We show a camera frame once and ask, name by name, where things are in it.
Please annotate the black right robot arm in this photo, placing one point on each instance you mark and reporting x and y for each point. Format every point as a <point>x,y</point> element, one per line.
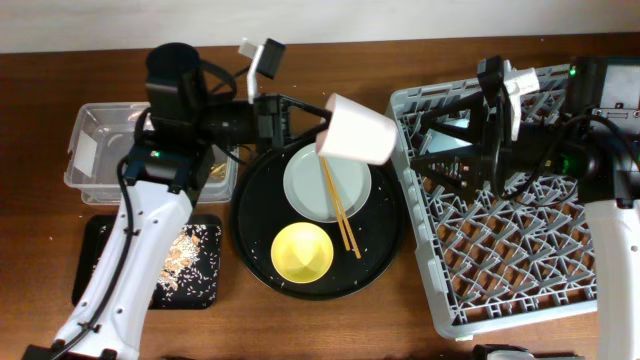
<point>508,154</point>

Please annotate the light blue cup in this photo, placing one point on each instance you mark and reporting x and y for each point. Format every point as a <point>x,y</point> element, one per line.
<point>441,142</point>

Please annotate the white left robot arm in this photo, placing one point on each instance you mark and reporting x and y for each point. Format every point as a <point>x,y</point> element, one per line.
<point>192,109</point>

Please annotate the wooden chopstick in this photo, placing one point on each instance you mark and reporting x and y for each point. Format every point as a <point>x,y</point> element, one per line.
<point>351,237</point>
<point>334,199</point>

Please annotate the light grey plate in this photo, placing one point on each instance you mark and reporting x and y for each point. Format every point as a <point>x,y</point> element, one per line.
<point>307,192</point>

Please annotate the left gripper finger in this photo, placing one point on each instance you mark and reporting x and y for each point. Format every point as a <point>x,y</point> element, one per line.
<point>311,133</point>
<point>323,113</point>

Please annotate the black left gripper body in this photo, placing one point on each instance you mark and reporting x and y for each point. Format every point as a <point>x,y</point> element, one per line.
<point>270,120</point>

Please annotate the gold foil wrapper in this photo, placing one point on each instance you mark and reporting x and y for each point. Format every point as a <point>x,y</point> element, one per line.
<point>218,172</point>

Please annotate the yellow bowl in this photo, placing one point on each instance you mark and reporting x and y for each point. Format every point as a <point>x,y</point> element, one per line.
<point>302,252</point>

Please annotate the pink cup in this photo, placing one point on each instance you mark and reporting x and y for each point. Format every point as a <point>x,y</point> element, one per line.
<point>356,132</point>

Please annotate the clear plastic bin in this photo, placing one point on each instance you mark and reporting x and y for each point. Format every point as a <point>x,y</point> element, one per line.
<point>102,135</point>

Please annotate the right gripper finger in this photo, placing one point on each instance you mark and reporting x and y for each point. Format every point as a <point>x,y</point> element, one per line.
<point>474,103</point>
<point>460,171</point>

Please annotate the grey dishwasher rack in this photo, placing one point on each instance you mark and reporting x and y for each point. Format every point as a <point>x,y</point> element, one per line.
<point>488,264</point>

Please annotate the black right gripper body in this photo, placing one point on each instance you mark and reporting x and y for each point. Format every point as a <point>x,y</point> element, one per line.
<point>493,138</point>

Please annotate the round black tray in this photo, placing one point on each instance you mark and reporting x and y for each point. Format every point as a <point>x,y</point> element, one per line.
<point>259,210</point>

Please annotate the black rectangular tray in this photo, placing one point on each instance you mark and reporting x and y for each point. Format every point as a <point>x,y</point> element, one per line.
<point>96,234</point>

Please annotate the food scraps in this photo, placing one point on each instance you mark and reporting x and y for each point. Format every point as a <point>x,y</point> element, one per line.
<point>190,274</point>

